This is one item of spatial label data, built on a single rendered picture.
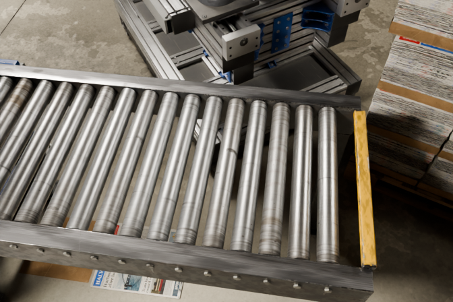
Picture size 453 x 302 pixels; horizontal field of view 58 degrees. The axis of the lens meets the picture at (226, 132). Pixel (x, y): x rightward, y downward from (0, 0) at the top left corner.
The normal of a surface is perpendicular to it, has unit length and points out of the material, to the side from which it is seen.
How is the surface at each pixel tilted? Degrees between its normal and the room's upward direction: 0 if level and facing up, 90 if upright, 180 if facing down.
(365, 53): 0
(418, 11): 90
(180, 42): 0
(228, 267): 0
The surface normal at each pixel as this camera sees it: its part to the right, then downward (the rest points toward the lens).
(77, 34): -0.02, -0.61
